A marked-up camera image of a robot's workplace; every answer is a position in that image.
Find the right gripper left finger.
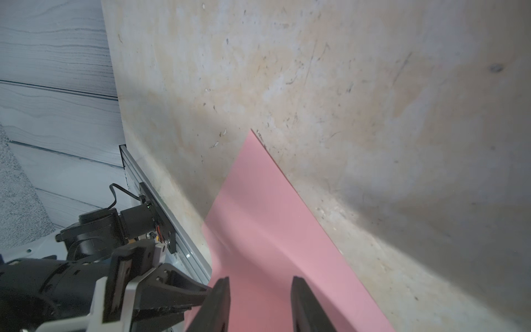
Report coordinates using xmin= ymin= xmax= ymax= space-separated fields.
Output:
xmin=186 ymin=277 xmax=231 ymax=332

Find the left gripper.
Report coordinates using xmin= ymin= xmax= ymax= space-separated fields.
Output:
xmin=88 ymin=239 xmax=212 ymax=328

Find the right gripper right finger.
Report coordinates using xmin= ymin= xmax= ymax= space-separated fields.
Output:
xmin=290 ymin=276 xmax=336 ymax=332

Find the pink square paper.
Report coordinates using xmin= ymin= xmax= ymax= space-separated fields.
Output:
xmin=203 ymin=133 xmax=393 ymax=331

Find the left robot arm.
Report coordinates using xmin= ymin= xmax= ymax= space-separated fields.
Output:
xmin=1 ymin=203 xmax=210 ymax=331

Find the aluminium front rail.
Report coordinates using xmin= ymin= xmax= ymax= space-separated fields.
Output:
xmin=119 ymin=145 xmax=212 ymax=284

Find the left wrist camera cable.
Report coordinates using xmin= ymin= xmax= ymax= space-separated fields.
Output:
xmin=106 ymin=183 xmax=142 ymax=210

